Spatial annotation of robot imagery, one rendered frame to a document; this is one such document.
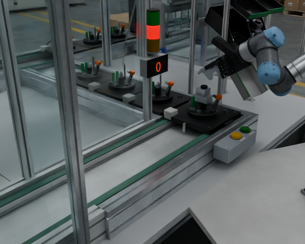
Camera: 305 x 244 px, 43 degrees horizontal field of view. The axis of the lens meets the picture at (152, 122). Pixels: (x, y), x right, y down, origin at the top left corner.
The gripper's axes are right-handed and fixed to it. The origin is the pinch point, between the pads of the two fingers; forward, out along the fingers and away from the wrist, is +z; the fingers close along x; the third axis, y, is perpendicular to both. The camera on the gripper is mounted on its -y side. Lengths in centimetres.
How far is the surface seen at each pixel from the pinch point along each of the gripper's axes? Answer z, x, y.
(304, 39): 134, 413, 2
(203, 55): 60, 85, -15
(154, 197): 0, -52, 32
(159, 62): 3.8, -18.5, -9.4
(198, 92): 6.1, -2.2, 7.5
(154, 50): 1.5, -20.5, -14.0
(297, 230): -30, -32, 58
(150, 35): -0.7, -21.3, -19.3
